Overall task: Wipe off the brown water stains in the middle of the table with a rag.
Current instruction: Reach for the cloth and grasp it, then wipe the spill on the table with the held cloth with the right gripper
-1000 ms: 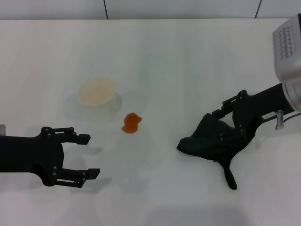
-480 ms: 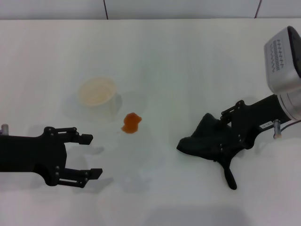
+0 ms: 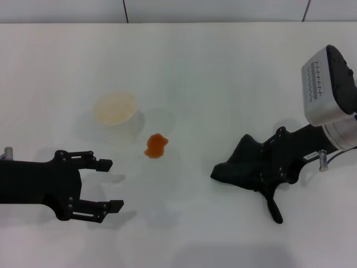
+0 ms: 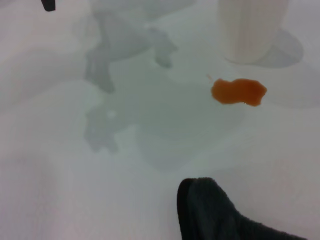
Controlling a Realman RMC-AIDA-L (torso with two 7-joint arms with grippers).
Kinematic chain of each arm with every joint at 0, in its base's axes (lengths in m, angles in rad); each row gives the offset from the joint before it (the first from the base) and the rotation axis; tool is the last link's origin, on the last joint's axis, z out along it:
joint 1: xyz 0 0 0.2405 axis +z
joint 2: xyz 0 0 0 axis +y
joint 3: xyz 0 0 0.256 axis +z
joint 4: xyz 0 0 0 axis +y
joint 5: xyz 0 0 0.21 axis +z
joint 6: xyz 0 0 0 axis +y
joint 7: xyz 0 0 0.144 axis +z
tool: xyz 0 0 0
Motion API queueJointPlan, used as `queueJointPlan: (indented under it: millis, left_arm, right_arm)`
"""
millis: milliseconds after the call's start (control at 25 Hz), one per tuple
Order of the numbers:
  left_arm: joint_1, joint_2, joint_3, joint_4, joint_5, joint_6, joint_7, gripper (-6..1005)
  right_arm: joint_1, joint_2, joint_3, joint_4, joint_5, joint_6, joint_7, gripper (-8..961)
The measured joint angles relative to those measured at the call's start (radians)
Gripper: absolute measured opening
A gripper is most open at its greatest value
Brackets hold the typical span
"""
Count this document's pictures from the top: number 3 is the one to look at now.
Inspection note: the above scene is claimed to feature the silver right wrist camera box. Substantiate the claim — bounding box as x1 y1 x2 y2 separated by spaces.
301 44 357 126

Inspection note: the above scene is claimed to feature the silver cable connector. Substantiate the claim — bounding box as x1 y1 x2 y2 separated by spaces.
319 147 357 171
3 146 15 162

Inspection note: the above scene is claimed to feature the silver left cable connector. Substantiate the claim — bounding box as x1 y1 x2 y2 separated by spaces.
3 146 15 162

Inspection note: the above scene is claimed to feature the white paper cup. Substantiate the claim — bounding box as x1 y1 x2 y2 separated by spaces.
93 90 146 140

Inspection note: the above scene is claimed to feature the brown water stain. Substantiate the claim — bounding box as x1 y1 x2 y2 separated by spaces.
143 133 170 159

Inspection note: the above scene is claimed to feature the silver right cable connector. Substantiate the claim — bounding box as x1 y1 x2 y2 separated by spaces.
319 147 357 171

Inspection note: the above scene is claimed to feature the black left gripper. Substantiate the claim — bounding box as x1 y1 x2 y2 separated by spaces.
0 150 125 224

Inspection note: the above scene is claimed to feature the dark blue rag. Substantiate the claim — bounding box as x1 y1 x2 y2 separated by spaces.
209 133 284 224

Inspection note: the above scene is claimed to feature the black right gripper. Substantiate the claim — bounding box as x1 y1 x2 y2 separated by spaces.
259 124 335 196

